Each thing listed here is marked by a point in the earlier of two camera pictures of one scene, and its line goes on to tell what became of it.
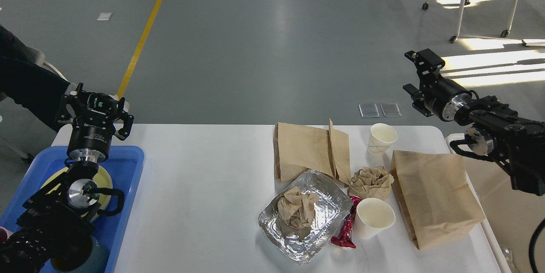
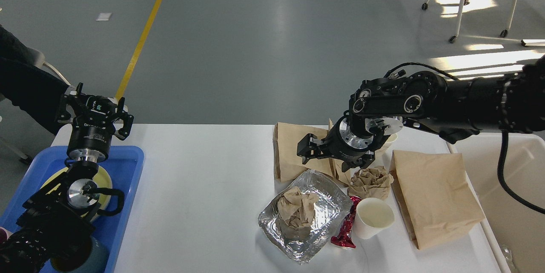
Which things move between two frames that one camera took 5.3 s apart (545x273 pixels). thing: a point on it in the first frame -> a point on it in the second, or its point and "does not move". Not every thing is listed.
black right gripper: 443,96 -> 340,141
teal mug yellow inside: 92,257 does not move
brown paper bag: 435,196 does not move
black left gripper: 91,133 does not move
